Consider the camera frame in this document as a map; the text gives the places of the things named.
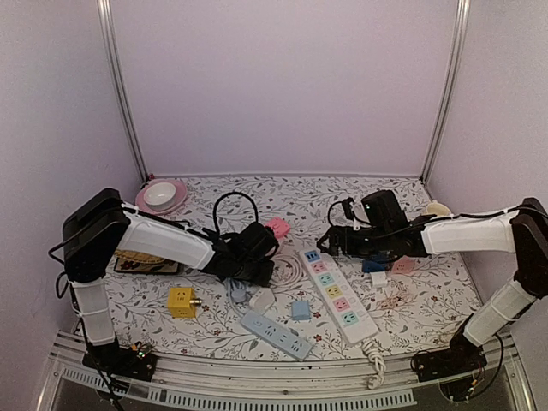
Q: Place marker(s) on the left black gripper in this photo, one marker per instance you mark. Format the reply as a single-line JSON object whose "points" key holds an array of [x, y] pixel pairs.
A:
{"points": [[265, 278]]}

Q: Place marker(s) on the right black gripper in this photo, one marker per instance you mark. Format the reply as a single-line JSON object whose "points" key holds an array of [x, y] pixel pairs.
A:
{"points": [[336, 232]]}

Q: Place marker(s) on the pink case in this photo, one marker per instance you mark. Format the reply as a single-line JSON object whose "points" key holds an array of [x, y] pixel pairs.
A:
{"points": [[279, 227]]}

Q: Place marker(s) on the white charger with cable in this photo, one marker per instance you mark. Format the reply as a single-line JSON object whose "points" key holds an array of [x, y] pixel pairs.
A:
{"points": [[390, 294]]}

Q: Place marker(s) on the pink cube socket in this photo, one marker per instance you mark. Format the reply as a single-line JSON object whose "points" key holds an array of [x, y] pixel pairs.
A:
{"points": [[404, 265]]}

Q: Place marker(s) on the yellow cube socket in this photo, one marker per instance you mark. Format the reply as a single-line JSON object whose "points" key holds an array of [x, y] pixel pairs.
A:
{"points": [[182, 303]]}

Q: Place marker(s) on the light blue plug adapter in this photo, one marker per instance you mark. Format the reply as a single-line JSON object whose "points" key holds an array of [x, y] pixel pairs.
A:
{"points": [[300, 311]]}

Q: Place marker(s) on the light blue power strip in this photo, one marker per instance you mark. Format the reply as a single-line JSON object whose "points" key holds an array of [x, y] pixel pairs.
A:
{"points": [[276, 335]]}

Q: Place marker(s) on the white power strip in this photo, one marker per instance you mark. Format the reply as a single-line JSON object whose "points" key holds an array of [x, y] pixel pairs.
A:
{"points": [[344, 305]]}

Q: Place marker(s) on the blue cube socket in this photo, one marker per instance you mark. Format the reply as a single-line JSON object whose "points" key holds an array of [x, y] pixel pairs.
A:
{"points": [[374, 265]]}

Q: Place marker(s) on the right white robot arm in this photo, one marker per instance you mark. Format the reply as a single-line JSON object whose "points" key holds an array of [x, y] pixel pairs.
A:
{"points": [[506, 249]]}

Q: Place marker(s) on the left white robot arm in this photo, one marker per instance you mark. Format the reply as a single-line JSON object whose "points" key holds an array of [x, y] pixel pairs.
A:
{"points": [[105, 225]]}

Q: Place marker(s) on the pink plate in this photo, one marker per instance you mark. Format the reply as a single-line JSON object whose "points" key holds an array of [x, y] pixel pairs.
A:
{"points": [[181, 195]]}

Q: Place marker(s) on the cream mug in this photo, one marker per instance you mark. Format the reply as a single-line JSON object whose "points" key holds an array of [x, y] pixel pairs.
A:
{"points": [[437, 209]]}

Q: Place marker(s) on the white bowl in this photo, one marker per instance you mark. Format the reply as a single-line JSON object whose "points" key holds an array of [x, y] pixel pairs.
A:
{"points": [[160, 195]]}

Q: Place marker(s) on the yellow woven basket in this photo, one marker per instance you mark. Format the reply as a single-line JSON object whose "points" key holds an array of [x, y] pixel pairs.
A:
{"points": [[139, 258]]}

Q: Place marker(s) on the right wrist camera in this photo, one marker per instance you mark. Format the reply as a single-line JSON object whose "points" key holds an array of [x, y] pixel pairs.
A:
{"points": [[348, 209]]}

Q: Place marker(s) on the front aluminium rail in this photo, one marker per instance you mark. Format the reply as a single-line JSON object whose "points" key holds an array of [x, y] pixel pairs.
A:
{"points": [[238, 371]]}

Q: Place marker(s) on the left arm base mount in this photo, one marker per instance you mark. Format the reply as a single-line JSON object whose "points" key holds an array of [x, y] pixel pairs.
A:
{"points": [[136, 362]]}

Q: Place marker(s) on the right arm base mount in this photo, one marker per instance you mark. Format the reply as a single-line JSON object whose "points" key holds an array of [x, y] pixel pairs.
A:
{"points": [[461, 356]]}

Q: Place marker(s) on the right aluminium frame post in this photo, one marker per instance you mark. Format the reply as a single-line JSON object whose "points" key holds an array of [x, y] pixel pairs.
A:
{"points": [[455, 57]]}

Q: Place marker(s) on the aluminium frame post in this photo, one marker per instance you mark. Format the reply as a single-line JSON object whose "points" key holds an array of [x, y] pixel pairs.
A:
{"points": [[455, 57], [107, 26]]}

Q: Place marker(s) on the left aluminium frame post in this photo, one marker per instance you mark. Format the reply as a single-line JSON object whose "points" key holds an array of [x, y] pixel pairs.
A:
{"points": [[107, 26]]}

